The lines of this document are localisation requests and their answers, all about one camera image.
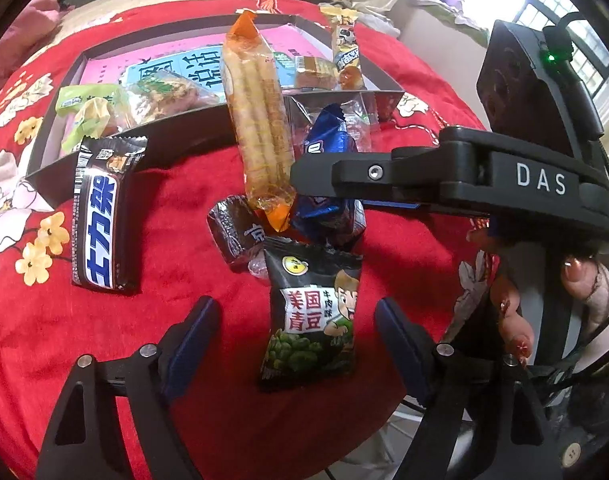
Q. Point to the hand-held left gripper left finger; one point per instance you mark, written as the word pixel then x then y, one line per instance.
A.
pixel 194 340

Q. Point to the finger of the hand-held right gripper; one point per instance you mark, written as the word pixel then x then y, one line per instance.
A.
pixel 384 175

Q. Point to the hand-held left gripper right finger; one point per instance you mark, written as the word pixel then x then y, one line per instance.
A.
pixel 402 345

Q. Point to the clear candy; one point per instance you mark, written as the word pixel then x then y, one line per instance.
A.
pixel 359 125

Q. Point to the blue cookie packet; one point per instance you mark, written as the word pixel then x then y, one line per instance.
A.
pixel 329 135

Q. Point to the black green pea packet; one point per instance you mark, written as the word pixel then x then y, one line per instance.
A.
pixel 309 320

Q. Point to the small dark brown candy packet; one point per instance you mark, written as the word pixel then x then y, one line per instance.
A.
pixel 234 230

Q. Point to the small clear cake packet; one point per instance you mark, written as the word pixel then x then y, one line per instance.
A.
pixel 312 72

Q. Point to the gold milk candy packet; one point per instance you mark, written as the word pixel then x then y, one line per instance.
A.
pixel 344 45

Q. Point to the long orange wafer roll packet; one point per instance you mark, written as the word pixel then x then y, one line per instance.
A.
pixel 257 120

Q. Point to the dark brown chocolate bar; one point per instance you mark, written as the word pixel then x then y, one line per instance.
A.
pixel 104 210

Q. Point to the dark cardboard box tray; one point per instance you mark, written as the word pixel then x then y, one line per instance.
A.
pixel 184 132

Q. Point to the clear pastry packet green label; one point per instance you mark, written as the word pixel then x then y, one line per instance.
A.
pixel 169 92

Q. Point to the yellow candy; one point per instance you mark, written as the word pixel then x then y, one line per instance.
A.
pixel 94 117

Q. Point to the light green snack packet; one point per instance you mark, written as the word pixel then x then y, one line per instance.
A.
pixel 77 97

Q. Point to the person's right hand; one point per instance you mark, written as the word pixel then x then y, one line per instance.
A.
pixel 592 280

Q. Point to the red floral blanket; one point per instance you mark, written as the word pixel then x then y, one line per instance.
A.
pixel 184 260

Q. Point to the clothes on window sill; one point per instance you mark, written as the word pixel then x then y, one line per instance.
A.
pixel 449 10

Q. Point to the pink and blue book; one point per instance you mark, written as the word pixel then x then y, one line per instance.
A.
pixel 134 65

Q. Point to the pink quilt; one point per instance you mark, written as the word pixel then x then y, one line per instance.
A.
pixel 24 25

